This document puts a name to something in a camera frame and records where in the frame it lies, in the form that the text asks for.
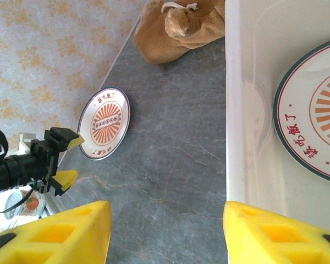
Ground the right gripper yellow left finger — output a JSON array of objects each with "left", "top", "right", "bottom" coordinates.
[{"left": 0, "top": 200, "right": 113, "bottom": 264}]

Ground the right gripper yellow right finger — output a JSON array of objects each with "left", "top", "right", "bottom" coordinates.
[{"left": 222, "top": 200, "right": 330, "bottom": 264}]

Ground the white plate orange sunburst print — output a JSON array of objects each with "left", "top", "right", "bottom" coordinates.
[
  {"left": 77, "top": 87, "right": 131, "bottom": 161},
  {"left": 272, "top": 37, "right": 330, "bottom": 185}
]

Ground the white plastic bin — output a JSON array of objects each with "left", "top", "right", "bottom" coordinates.
[{"left": 224, "top": 0, "right": 330, "bottom": 237}]

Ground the silver tin can orange print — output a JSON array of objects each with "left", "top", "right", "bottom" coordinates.
[{"left": 4, "top": 189, "right": 46, "bottom": 221}]

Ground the brown plush toy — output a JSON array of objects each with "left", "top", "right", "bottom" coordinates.
[{"left": 133, "top": 0, "right": 226, "bottom": 65}]

